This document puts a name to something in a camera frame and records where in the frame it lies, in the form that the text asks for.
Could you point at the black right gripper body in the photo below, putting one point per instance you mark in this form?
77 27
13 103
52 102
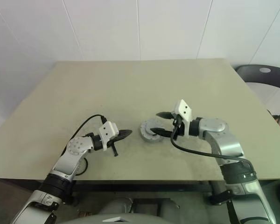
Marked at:
180 127

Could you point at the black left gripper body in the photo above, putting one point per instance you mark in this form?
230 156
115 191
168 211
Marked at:
113 141

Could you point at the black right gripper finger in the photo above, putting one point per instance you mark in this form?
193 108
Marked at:
162 133
164 115

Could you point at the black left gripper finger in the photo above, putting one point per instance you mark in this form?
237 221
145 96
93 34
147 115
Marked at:
114 150
124 134

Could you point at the grey finned cover plate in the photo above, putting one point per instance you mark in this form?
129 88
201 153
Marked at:
145 127

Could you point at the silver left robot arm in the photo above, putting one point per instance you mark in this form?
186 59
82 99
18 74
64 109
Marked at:
70 161

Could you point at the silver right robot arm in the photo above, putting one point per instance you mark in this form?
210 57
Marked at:
226 142

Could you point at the grey rounded robot body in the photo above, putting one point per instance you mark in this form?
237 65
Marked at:
142 207

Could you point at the black chair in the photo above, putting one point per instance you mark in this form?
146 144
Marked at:
270 77

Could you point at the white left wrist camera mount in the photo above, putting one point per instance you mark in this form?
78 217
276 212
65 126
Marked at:
107 131

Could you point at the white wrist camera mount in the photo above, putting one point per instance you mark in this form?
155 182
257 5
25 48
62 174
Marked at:
107 131
185 110

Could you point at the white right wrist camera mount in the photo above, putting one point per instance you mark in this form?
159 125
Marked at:
185 110

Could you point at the black table frame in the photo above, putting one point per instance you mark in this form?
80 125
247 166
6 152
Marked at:
142 187

